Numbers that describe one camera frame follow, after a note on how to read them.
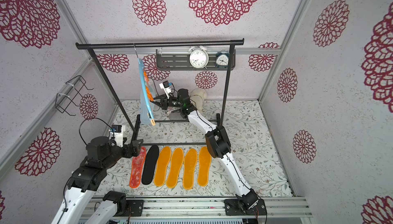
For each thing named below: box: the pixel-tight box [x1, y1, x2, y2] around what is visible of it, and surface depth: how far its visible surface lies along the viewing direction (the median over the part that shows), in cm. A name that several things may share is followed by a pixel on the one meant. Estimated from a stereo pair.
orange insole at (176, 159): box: [166, 147, 184, 189], surface depth 88 cm
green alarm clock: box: [215, 50, 230, 69], surface depth 92 cm
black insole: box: [141, 144, 160, 186], surface depth 89 cm
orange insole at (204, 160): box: [197, 146, 212, 187], surface depth 89 cm
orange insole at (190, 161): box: [183, 148, 198, 191], surface depth 88 cm
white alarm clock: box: [188, 45, 210, 70], surface depth 89 cm
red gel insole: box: [128, 146, 147, 189], surface depth 87 cm
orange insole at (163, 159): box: [154, 146, 172, 188], surface depth 89 cm
